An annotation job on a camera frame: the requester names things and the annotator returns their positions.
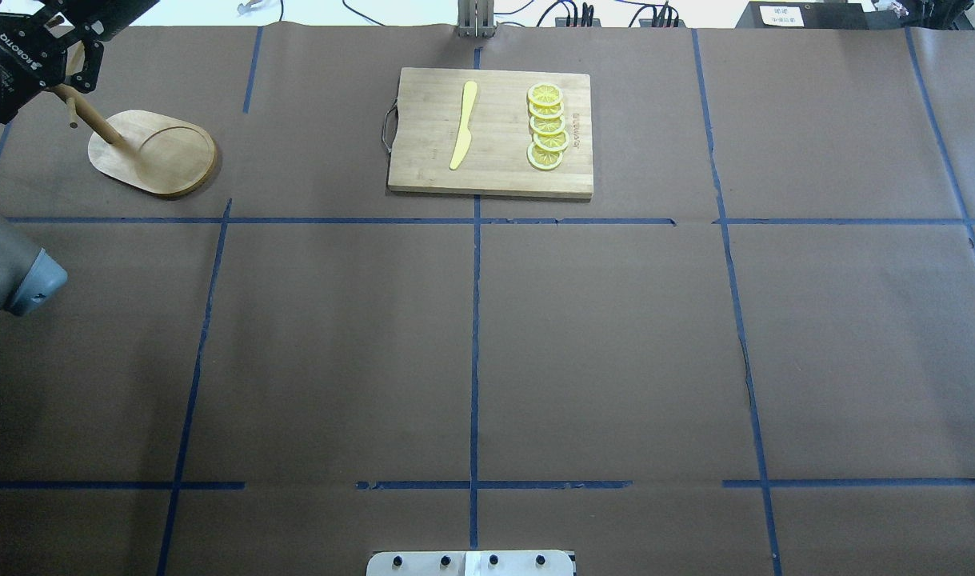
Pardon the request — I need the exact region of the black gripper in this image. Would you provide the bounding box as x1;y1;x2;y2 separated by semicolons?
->
0;1;104;125

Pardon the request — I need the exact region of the dark teal mug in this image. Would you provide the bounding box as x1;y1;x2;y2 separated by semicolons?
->
53;0;158;42

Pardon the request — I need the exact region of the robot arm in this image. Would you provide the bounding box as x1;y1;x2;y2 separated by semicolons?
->
0;1;113;316

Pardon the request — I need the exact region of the wooden cup storage rack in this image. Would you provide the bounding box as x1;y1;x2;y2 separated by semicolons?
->
51;85;219;199

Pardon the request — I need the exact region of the bamboo cutting board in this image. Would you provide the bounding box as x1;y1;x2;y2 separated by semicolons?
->
387;68;594;201

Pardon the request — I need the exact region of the yellow plastic knife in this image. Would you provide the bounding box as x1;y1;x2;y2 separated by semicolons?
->
448;80;479;171

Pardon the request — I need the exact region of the lemon slice one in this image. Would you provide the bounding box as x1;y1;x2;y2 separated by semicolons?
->
526;82;564;108

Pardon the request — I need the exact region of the lemon slice two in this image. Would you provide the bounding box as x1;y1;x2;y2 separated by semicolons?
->
528;102;565;120

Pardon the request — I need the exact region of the lemon slice five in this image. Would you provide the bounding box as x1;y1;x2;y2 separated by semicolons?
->
526;143;564;171

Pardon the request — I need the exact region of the lemon slice three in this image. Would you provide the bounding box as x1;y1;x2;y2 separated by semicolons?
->
529;114;566;136

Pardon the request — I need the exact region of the lemon slice four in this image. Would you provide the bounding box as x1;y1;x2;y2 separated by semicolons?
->
532;129;569;153

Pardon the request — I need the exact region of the black box device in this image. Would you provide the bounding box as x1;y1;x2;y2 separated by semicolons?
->
735;1;869;30

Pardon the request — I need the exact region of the aluminium frame post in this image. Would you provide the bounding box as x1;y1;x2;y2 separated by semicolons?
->
457;0;497;38

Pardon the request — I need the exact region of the white camera pole mount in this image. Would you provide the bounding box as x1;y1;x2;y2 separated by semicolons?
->
366;548;577;575

